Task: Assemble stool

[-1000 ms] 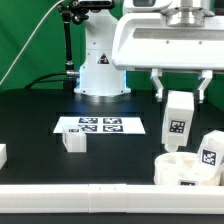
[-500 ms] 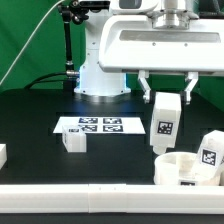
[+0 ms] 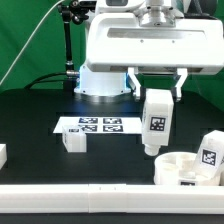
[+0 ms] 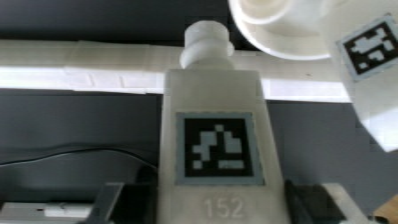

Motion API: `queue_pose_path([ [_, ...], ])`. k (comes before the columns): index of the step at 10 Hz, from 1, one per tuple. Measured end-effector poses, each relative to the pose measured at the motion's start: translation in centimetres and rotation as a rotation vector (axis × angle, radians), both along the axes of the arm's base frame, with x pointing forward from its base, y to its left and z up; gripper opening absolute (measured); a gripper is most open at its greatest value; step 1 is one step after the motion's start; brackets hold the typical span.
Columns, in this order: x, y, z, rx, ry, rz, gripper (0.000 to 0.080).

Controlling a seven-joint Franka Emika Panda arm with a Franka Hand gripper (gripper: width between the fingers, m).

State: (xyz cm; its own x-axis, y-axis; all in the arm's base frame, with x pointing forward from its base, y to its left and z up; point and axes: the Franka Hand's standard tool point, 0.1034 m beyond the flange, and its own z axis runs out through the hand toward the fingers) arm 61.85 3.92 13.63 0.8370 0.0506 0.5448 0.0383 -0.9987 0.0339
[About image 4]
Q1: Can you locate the white front rail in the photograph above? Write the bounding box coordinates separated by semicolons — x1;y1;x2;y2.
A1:
0;40;350;103

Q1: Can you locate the white stool leg tagged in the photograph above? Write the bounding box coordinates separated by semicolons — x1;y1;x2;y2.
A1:
320;0;398;152

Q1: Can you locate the black cable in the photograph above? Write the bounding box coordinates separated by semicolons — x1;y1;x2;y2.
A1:
0;148;158;171

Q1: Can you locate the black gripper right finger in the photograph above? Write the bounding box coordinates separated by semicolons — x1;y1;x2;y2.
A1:
284;181;369;224

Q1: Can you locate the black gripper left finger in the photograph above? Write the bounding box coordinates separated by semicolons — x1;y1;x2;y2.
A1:
85;182;156;224

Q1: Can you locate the white stool leg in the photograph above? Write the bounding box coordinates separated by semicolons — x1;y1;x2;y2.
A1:
156;21;290;224

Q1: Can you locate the white round stool seat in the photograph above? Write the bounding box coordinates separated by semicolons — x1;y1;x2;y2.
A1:
227;0;329;61

